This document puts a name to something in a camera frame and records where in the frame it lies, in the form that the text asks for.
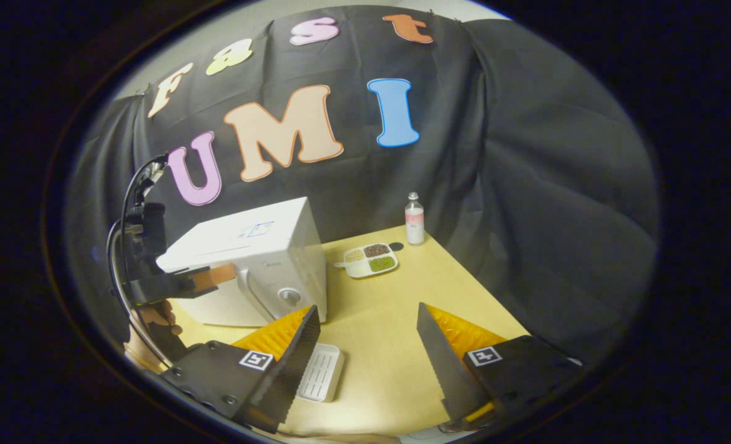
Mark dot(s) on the clear bottle with pink label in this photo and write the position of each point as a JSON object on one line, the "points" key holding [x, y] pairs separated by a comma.
{"points": [[414, 222]]}

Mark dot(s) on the white divided dish of beans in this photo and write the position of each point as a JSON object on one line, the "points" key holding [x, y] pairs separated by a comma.
{"points": [[370, 259]]}

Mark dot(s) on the white rectangular tray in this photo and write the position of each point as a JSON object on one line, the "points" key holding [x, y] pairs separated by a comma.
{"points": [[322, 373]]}

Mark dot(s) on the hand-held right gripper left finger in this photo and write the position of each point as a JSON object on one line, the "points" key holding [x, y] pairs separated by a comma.
{"points": [[294, 364]]}

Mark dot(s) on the black backdrop cloth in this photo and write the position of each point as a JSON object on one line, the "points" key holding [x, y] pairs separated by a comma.
{"points": [[525, 185]]}

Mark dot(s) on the white microwave oven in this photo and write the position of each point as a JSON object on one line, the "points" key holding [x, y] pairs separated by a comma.
{"points": [[254, 246]]}

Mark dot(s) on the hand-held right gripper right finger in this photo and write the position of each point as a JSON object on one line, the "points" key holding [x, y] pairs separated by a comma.
{"points": [[445, 370]]}

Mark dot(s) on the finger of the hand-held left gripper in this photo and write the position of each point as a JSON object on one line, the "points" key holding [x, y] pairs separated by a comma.
{"points": [[168, 285]]}

